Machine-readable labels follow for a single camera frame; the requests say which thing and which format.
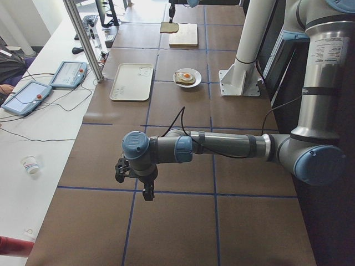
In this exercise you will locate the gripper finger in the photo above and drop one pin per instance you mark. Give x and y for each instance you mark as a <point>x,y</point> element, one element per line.
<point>171,18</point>

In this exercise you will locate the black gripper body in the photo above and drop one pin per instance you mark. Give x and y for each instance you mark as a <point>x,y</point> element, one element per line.
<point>171,9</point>
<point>149,180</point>

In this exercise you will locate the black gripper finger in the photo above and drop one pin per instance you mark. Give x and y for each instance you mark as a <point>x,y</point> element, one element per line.
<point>148,193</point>

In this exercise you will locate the bread slice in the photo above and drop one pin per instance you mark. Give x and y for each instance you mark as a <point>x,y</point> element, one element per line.
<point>167,27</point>

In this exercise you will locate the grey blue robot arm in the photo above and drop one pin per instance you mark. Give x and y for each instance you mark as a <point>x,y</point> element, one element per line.
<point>310,150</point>
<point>194,3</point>

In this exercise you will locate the white round plate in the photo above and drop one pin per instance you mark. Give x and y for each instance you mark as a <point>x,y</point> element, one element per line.
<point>198,77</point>

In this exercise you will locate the wooden cutting board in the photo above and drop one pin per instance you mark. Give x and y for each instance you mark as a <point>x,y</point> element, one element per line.
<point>187,35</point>

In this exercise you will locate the black monitor stand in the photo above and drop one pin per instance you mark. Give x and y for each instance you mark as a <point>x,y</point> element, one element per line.
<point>107,13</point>

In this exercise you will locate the fried egg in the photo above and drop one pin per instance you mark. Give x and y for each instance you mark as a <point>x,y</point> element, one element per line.
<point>186,77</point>

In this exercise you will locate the bottom toast slice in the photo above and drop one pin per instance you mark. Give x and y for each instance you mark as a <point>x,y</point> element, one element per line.
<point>182,82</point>

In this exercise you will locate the cream bear tray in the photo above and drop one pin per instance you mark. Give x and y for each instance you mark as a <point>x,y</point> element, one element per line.
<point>132,82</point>

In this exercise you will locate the black keyboard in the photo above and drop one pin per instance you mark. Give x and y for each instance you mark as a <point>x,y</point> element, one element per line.
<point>89,23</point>

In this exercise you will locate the black computer mouse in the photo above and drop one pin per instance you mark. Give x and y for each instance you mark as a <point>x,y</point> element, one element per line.
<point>77,50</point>

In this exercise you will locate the far blue teach pendant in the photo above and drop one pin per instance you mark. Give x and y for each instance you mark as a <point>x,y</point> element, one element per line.
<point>69,75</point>

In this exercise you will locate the blue teach pendant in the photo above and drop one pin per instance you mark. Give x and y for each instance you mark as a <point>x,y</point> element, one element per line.
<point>27,99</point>
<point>69,75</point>

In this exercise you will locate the white paper cup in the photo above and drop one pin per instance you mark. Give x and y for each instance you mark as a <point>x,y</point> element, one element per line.
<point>30,164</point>

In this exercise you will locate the near blue teach pendant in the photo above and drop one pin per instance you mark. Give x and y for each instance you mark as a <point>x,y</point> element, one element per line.
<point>27,99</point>

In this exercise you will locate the red object at edge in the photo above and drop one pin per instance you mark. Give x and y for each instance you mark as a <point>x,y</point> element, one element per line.
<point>15,247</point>

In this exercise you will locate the seated person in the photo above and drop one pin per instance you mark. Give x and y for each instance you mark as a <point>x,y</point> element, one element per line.
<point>13,66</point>

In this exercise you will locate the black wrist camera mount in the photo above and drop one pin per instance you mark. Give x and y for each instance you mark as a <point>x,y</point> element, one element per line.
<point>121,168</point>

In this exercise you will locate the white pedestal column base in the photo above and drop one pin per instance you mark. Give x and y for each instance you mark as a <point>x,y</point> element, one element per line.
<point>241,78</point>

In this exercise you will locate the aluminium frame post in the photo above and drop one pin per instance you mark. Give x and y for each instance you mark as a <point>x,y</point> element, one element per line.
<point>84,40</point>

